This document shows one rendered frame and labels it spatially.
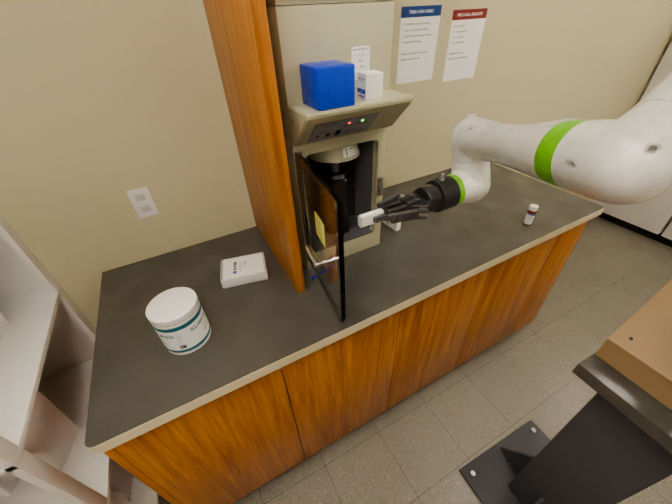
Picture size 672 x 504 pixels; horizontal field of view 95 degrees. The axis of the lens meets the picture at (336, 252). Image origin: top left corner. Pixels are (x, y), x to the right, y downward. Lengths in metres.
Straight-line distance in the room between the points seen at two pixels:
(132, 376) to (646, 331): 1.32
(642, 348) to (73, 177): 1.69
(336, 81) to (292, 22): 0.16
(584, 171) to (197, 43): 1.10
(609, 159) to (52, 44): 1.29
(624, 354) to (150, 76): 1.54
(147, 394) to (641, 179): 1.08
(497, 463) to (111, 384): 1.61
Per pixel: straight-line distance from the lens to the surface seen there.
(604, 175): 0.60
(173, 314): 0.93
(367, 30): 0.97
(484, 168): 0.96
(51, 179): 1.36
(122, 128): 1.28
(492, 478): 1.86
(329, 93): 0.81
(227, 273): 1.16
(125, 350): 1.13
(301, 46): 0.89
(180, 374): 0.99
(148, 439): 1.08
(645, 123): 0.62
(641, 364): 1.08
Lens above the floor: 1.70
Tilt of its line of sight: 38 degrees down
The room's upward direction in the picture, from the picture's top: 3 degrees counter-clockwise
